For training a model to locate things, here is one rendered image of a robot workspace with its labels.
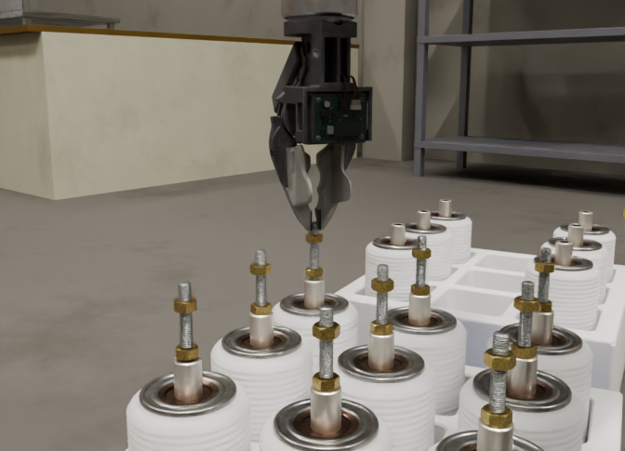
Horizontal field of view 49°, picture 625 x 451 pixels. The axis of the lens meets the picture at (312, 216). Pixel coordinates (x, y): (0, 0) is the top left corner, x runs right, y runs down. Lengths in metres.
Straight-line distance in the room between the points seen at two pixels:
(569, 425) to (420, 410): 0.12
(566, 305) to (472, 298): 0.18
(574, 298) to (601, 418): 0.26
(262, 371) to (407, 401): 0.13
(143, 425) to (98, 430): 0.54
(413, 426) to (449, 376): 0.12
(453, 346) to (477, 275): 0.51
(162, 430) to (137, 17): 6.13
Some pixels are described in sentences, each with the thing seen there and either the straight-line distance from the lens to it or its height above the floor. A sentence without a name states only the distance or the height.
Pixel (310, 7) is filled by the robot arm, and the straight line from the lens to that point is 0.67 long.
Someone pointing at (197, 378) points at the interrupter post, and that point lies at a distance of 0.55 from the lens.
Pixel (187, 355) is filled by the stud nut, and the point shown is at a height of 0.29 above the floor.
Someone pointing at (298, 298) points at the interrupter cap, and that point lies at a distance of 0.77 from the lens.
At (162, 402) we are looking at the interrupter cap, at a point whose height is 0.25.
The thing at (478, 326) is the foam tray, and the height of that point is 0.17.
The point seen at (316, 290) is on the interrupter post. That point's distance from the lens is 0.74.
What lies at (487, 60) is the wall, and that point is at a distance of 4.20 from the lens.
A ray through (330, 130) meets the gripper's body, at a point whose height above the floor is 0.45.
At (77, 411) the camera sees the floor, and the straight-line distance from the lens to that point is 1.13.
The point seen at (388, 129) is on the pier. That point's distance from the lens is 4.27.
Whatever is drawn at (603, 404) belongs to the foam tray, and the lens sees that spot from 0.75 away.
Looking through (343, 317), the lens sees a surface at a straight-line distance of 0.73.
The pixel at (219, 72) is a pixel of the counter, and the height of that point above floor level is 0.53.
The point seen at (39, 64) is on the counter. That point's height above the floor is 0.55.
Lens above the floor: 0.49
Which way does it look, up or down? 11 degrees down
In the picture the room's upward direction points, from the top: straight up
